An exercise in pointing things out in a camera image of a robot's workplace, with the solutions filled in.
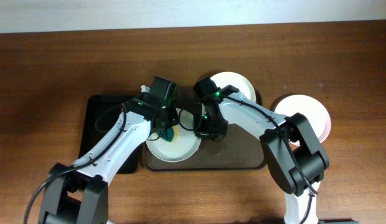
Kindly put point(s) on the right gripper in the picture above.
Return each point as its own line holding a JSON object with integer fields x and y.
{"x": 210, "y": 131}

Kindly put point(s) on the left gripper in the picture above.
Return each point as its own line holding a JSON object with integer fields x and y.
{"x": 164, "y": 123}

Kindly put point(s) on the pale green plate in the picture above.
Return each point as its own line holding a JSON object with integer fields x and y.
{"x": 182, "y": 148}

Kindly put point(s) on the green and yellow sponge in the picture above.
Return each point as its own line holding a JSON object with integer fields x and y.
{"x": 169, "y": 135}

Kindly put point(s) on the white plate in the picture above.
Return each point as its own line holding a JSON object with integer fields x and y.
{"x": 224, "y": 79}
{"x": 311, "y": 108}

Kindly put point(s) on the white plate front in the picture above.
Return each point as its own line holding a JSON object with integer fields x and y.
{"x": 311, "y": 108}

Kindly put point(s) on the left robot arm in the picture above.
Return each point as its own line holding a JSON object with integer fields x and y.
{"x": 79, "y": 193}

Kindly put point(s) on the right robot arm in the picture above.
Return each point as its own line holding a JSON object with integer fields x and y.
{"x": 294, "y": 155}

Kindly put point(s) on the brown plastic serving tray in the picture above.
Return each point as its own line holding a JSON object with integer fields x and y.
{"x": 239, "y": 150}

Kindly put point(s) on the small black tray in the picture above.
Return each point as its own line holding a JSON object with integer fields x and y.
{"x": 101, "y": 114}

